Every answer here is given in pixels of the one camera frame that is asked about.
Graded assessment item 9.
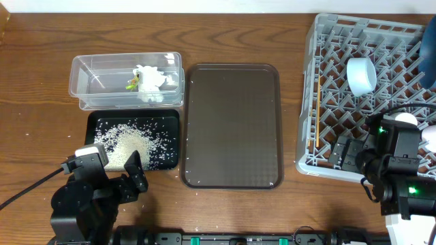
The white tissue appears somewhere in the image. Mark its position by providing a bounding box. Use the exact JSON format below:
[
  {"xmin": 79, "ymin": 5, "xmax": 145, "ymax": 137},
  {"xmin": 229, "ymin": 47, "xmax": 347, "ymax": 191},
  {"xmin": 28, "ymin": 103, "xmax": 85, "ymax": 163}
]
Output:
[{"xmin": 133, "ymin": 65, "xmax": 166, "ymax": 103}]

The brown serving tray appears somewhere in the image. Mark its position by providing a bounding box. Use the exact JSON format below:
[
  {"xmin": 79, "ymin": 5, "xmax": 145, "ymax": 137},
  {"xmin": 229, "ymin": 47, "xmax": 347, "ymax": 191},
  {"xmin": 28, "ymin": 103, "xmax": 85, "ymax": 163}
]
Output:
[{"xmin": 181, "ymin": 63, "xmax": 284, "ymax": 190}]

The black plastic tray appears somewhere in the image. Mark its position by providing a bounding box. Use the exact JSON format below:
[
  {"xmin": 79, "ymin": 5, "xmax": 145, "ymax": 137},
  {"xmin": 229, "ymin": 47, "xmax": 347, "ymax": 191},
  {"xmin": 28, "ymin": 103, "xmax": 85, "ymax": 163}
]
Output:
[{"xmin": 84, "ymin": 109, "xmax": 180, "ymax": 171}]

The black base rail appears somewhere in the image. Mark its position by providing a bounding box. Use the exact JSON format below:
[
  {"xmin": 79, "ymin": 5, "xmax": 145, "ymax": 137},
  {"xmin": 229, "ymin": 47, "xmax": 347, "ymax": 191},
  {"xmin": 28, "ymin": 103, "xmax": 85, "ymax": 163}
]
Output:
[{"xmin": 108, "ymin": 226, "xmax": 392, "ymax": 245}]

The yellow green snack wrapper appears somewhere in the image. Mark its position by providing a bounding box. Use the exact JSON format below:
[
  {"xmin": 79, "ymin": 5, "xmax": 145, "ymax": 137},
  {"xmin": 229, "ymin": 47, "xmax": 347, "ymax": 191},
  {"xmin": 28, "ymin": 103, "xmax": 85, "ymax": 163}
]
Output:
[{"xmin": 125, "ymin": 75, "xmax": 140, "ymax": 91}]

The grey dishwasher rack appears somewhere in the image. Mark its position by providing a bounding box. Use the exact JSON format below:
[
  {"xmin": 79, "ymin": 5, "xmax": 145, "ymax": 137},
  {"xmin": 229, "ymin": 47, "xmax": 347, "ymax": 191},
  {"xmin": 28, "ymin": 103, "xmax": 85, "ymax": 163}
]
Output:
[{"xmin": 296, "ymin": 14, "xmax": 435, "ymax": 182}]

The pink-tinted white cup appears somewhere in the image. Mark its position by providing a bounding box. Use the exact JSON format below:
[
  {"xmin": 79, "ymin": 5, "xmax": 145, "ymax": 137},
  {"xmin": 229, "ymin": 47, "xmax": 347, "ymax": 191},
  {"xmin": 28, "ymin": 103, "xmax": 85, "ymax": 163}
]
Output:
[{"xmin": 422, "ymin": 125, "xmax": 436, "ymax": 153}]

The clear plastic bin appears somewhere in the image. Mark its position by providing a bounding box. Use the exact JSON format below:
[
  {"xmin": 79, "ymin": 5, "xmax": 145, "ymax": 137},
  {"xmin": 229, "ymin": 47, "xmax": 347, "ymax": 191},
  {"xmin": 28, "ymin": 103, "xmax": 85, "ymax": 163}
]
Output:
[{"xmin": 69, "ymin": 52, "xmax": 185, "ymax": 110}]

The left black cable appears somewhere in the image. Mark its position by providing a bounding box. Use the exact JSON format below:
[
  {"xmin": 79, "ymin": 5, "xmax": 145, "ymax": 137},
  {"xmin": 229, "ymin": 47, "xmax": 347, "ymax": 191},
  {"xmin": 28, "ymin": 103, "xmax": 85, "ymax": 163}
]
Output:
[{"xmin": 0, "ymin": 166, "xmax": 65, "ymax": 211}]

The dark blue plate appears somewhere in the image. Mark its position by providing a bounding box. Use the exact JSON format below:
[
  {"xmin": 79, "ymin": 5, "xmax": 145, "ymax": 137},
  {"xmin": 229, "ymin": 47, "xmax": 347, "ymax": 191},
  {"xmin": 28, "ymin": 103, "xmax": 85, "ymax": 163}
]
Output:
[{"xmin": 418, "ymin": 16, "xmax": 436, "ymax": 89}]

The light blue bowl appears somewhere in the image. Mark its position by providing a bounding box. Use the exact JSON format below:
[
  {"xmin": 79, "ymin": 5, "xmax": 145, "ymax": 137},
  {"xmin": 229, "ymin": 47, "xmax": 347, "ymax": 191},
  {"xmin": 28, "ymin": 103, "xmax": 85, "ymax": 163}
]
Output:
[{"xmin": 346, "ymin": 57, "xmax": 377, "ymax": 97}]

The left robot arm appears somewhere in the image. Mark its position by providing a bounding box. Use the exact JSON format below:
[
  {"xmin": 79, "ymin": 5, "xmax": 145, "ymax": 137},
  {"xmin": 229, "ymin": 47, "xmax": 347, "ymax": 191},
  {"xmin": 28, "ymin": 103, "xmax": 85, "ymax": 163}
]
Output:
[{"xmin": 50, "ymin": 150, "xmax": 149, "ymax": 244}]

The pile of white rice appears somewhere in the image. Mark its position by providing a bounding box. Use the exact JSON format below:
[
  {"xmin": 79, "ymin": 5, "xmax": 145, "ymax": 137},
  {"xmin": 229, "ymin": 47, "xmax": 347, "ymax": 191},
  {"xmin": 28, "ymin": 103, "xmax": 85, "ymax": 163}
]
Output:
[{"xmin": 91, "ymin": 116, "xmax": 178, "ymax": 171}]

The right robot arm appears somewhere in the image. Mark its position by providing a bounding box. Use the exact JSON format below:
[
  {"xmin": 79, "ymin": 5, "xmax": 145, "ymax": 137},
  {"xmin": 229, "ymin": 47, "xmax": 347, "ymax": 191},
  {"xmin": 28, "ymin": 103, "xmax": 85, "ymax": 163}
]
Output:
[{"xmin": 328, "ymin": 116, "xmax": 435, "ymax": 244}]

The green-tinted white cup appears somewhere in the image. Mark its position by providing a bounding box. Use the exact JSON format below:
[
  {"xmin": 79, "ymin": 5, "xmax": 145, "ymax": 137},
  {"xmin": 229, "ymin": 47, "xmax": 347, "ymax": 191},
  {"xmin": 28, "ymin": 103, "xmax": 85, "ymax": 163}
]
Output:
[{"xmin": 390, "ymin": 112, "xmax": 418, "ymax": 126}]

